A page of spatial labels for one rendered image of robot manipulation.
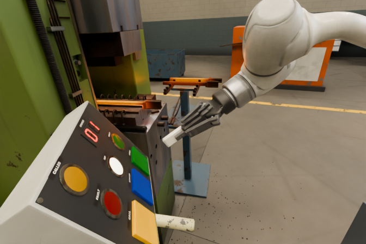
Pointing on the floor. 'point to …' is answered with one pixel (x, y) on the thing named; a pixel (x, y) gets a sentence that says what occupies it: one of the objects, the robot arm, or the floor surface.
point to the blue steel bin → (165, 63)
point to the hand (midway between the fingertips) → (174, 136)
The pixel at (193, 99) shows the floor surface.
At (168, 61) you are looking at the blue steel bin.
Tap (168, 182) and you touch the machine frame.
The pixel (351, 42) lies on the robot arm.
